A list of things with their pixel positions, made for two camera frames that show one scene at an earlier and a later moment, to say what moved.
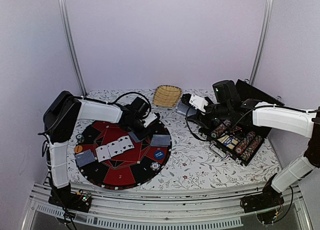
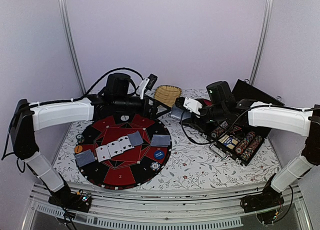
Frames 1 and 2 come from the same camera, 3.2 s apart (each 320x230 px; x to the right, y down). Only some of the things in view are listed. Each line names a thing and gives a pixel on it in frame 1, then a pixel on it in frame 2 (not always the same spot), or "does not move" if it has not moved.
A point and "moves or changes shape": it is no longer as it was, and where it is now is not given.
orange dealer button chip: x=78 y=149 does not move
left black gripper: x=142 y=135 → x=151 y=114
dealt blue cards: x=160 y=140 does not move
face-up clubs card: x=114 y=148 does not move
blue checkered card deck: x=185 y=110 moves or changes shape
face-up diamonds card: x=103 y=153 does not move
